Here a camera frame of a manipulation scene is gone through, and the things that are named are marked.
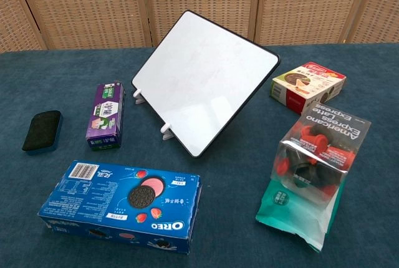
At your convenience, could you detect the woven rattan folding screen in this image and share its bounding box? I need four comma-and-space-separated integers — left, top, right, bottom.
0, 0, 399, 53

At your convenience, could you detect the purple snack box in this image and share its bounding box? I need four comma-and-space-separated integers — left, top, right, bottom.
85, 81, 126, 152

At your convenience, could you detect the white plastic board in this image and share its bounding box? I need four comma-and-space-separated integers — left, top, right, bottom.
131, 9, 281, 159

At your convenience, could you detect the red white cake mix box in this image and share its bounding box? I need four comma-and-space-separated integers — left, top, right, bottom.
270, 60, 347, 116

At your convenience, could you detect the white plastic board stand foot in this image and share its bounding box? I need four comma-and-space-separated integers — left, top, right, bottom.
133, 88, 146, 105
160, 122, 175, 140

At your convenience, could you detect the blue Oreo cookie box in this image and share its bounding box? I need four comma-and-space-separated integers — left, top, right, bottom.
37, 160, 203, 256

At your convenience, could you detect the clear teal coffee capsule bag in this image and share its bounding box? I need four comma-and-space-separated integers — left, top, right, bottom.
255, 101, 372, 252

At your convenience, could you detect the teal felt table cover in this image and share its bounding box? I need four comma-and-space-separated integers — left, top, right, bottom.
0, 42, 399, 268

